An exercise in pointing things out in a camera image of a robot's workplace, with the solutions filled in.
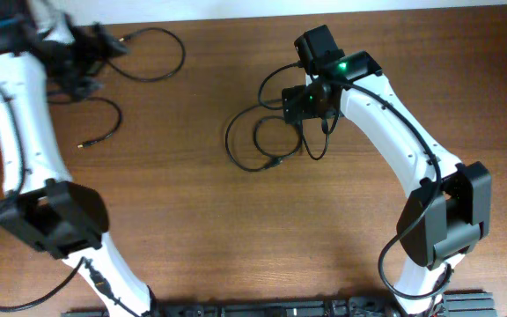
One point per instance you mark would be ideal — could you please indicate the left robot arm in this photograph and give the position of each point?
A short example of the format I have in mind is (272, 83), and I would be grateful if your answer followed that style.
(42, 205)

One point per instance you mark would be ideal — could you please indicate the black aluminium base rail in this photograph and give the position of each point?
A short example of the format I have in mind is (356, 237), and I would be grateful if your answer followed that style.
(280, 308)

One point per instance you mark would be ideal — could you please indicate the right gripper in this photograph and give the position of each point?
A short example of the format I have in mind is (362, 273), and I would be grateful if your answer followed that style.
(297, 93)

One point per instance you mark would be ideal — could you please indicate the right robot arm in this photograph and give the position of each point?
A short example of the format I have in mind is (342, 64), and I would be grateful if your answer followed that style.
(447, 212)

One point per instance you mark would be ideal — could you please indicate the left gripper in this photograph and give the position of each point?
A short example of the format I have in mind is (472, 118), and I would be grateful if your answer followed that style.
(81, 62)

